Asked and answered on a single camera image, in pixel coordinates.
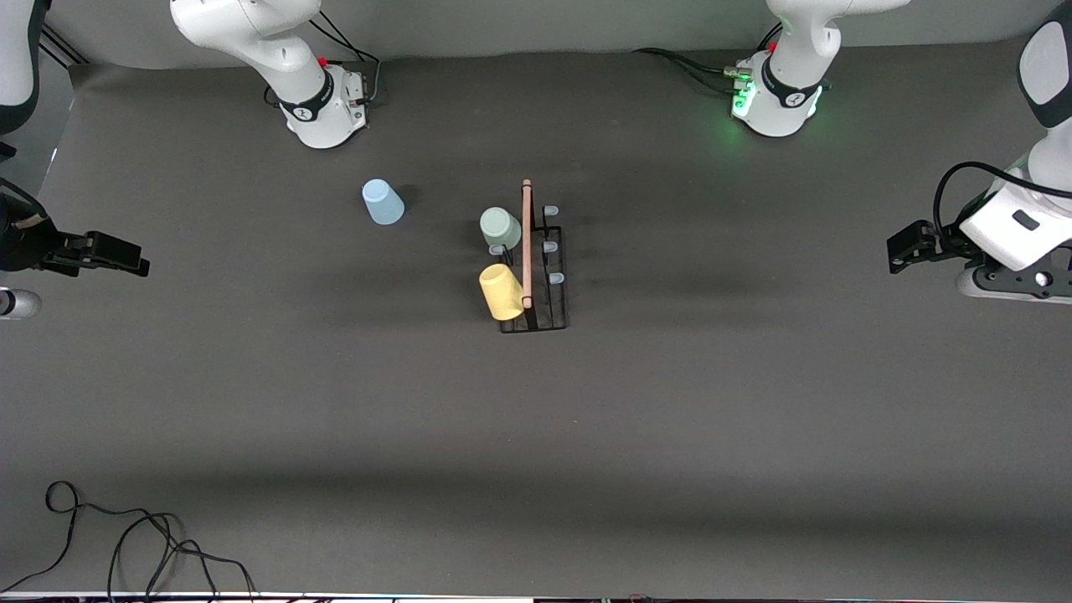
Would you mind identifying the black wire cup holder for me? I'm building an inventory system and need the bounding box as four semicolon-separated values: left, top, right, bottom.
499;178;569;334

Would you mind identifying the pale green plastic cup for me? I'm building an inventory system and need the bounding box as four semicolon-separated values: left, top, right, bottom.
479;207;522;252

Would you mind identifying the yellow plastic cup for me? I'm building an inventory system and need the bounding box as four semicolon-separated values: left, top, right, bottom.
478;264;526;322

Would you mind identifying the light blue plastic cup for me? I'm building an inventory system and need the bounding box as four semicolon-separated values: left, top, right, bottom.
361;178;405;225

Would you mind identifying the black diagonal rail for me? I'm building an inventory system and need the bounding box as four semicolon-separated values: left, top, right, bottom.
38;23;89;68

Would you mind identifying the thin black cable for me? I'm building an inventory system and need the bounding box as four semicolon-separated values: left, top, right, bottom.
0;480;256;603
107;511;210;603

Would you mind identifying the black base cable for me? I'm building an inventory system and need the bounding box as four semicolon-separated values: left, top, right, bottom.
662;52;746;95
632;48;750;80
306;13;384;108

